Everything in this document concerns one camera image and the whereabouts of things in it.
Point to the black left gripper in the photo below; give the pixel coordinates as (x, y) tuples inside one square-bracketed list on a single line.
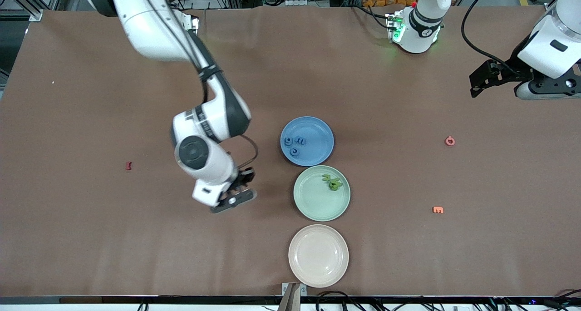
[(511, 69)]

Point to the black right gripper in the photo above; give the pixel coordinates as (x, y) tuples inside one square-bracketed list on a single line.
[(242, 177)]

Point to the blue foam letter E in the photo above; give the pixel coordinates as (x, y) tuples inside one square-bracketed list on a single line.
[(301, 140)]

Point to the green foam letter N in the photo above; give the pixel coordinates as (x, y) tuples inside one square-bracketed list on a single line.
[(336, 182)]

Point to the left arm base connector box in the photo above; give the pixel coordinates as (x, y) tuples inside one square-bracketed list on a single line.
[(395, 27)]

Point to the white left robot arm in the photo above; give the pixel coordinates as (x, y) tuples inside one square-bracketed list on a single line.
[(551, 43)]

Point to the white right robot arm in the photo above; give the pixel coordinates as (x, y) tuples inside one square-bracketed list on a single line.
[(213, 120)]

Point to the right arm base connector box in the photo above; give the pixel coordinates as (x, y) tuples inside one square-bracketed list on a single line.
[(194, 24)]

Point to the red foam letter o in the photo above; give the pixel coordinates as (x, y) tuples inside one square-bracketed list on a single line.
[(446, 142)]

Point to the green plate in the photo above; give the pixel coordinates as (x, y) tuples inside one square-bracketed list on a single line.
[(317, 202)]

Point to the blue plate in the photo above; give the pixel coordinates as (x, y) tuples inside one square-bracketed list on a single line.
[(317, 134)]

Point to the beige plate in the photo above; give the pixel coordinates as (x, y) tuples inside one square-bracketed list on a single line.
[(317, 256)]

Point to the metal mount bracket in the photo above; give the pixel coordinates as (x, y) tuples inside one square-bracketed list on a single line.
[(290, 297)]

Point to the black table edge rail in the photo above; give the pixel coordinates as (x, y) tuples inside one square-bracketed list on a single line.
[(136, 299)]

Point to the aluminium frame post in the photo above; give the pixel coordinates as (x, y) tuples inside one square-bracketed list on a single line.
[(27, 4)]

